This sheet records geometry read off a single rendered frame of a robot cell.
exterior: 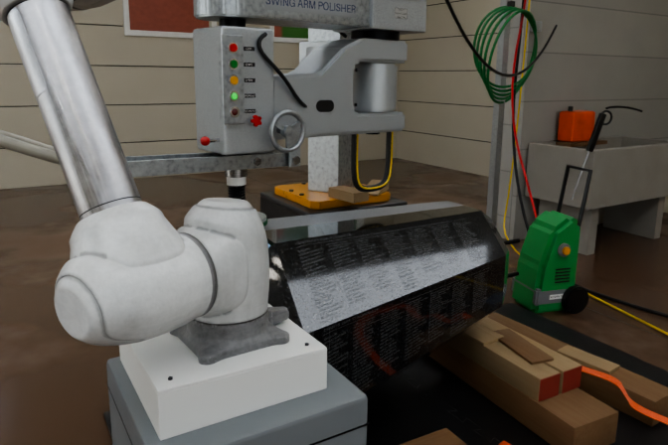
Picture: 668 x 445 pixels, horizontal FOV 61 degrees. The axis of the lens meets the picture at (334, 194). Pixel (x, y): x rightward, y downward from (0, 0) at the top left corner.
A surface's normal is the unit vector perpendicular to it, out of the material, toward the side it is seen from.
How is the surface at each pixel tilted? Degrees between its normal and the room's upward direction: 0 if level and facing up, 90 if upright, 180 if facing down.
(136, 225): 56
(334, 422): 90
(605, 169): 90
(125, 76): 90
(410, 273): 45
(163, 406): 90
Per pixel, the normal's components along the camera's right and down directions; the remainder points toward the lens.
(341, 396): 0.01, -0.98
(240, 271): 0.80, 0.07
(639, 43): 0.52, 0.18
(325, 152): -0.49, 0.17
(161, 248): 0.71, -0.43
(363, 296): 0.38, -0.57
